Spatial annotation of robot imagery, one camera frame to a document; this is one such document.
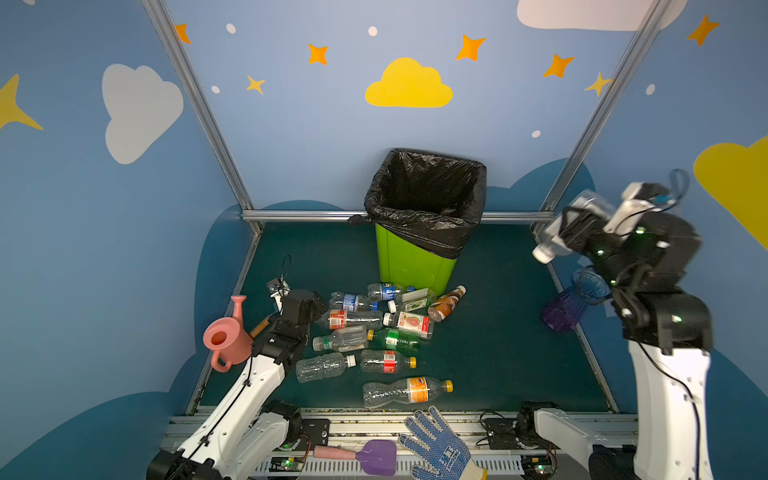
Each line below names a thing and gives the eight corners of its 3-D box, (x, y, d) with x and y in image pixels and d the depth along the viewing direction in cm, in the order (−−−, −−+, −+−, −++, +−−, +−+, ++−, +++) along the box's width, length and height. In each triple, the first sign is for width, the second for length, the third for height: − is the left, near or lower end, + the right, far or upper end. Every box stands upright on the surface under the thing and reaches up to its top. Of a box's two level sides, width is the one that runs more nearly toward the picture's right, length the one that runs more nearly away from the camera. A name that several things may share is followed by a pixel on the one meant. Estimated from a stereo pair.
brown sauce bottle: (425, 313, 95) (425, 310, 93) (455, 283, 103) (457, 280, 101) (438, 325, 92) (439, 322, 91) (469, 293, 100) (470, 290, 98)
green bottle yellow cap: (364, 344, 89) (364, 340, 87) (371, 324, 93) (371, 320, 91) (417, 360, 86) (418, 356, 84) (422, 339, 90) (423, 335, 88)
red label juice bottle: (394, 329, 93) (394, 325, 91) (400, 312, 97) (400, 308, 95) (431, 340, 91) (432, 336, 89) (435, 322, 95) (436, 318, 93)
